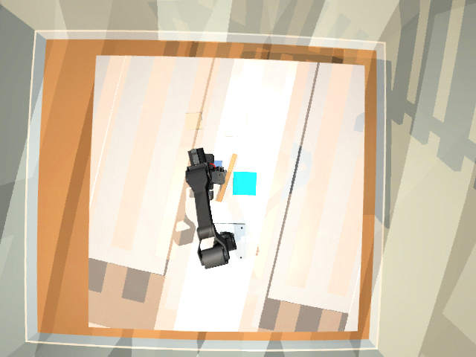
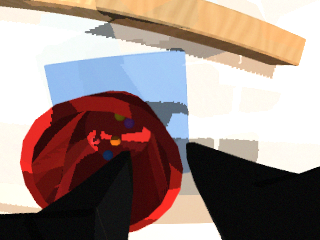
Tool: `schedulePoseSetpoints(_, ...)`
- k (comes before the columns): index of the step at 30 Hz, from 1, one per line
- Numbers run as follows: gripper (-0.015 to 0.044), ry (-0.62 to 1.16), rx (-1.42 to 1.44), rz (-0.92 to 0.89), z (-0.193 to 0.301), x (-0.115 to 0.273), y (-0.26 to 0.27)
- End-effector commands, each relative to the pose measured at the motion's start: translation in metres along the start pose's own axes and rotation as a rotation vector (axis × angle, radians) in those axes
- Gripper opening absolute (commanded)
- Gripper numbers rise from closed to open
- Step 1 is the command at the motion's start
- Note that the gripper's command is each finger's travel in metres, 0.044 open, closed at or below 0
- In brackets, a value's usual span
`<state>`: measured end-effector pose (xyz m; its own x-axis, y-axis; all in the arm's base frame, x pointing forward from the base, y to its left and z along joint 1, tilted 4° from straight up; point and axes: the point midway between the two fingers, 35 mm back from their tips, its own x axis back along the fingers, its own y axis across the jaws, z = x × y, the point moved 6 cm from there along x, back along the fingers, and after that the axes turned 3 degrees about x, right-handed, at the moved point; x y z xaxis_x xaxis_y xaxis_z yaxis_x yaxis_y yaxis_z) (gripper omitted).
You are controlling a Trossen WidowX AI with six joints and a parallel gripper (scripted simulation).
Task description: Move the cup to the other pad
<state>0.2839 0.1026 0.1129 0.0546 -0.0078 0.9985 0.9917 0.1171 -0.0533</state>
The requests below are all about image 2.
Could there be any dark blue marble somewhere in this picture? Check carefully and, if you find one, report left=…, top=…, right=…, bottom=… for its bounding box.
left=103, top=151, right=113, bottom=160

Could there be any orange marble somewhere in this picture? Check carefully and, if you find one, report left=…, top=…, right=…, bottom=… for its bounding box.
left=111, top=136, right=120, bottom=147

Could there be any light wooden curved bar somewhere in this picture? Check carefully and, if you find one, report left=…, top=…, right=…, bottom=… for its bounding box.
left=0, top=0, right=307, bottom=67

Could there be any yellow marble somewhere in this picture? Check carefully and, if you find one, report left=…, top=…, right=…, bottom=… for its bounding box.
left=115, top=113, right=125, bottom=121

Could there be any red marble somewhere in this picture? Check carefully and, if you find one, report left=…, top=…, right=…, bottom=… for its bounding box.
left=91, top=136, right=100, bottom=147

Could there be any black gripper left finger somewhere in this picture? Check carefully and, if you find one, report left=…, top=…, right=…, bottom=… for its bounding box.
left=0, top=151, right=133, bottom=240

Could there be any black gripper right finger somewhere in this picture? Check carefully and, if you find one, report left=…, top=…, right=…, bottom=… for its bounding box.
left=187, top=143, right=320, bottom=240

